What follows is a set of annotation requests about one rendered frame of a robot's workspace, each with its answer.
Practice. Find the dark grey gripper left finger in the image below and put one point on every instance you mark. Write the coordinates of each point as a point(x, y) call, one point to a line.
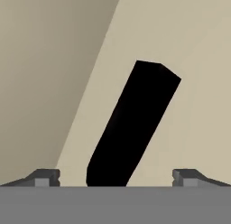
point(45, 177)

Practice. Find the beige cabinet door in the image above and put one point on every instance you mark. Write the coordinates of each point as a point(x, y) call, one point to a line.
point(192, 83)

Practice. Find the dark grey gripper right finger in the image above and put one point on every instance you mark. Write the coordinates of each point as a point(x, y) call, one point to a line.
point(186, 177)

